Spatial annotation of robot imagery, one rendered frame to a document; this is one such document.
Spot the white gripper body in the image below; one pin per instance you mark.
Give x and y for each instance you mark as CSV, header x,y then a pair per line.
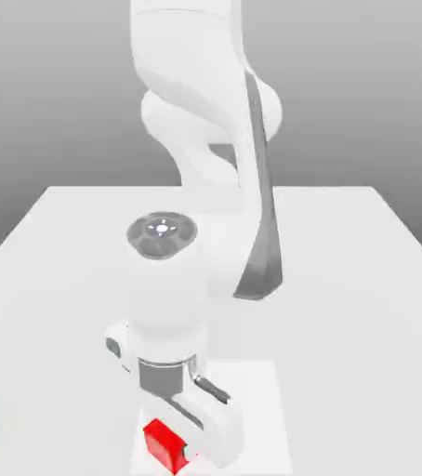
x,y
214,427

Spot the small red cube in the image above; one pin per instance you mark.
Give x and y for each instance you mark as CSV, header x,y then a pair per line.
x,y
164,444

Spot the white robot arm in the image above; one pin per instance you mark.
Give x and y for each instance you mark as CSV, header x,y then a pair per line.
x,y
181,282

